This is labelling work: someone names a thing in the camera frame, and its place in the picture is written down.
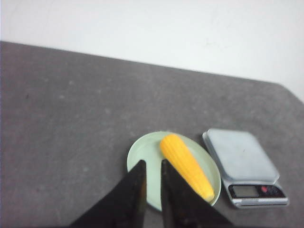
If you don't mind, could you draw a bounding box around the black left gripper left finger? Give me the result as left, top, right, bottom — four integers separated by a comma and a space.
69, 160, 147, 228

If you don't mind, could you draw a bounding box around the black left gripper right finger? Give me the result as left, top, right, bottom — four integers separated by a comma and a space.
161, 160, 234, 228

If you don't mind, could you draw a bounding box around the yellow corn cob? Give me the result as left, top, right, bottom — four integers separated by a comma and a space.
160, 134, 215, 202

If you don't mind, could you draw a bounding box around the pale green plate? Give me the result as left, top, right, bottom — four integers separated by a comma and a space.
126, 131, 221, 211

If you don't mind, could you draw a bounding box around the silver digital kitchen scale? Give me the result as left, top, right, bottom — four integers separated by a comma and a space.
202, 128, 289, 209

